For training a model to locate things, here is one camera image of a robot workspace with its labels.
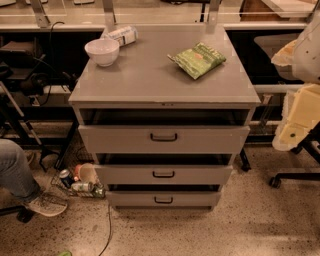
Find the grey drawer cabinet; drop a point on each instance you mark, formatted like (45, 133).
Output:
(145, 88)

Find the green glass bottle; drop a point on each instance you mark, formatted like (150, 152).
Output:
(98, 190)

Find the wire basket on floor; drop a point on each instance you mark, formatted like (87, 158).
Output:
(72, 161)

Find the person leg in jeans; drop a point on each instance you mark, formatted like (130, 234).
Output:
(15, 174)

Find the green chip bag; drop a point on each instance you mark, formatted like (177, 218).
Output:
(199, 60)

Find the beige cup in basket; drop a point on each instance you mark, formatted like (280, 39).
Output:
(87, 173)

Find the grey drawer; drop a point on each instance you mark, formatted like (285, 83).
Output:
(163, 174)
(163, 199)
(163, 139)

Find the grey top drawer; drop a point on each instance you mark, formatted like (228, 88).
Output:
(163, 139)

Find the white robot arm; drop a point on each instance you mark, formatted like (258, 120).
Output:
(301, 108)

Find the white sneaker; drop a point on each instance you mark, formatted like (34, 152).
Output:
(48, 205)

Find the white plastic-wrapped package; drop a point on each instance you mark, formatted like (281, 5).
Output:
(123, 36)

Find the green soda can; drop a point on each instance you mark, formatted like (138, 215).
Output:
(82, 186)

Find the white bowl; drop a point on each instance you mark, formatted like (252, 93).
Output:
(103, 52)

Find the grey bottom drawer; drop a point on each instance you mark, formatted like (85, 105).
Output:
(163, 199)

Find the blue soda can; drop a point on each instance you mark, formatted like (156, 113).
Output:
(66, 178)

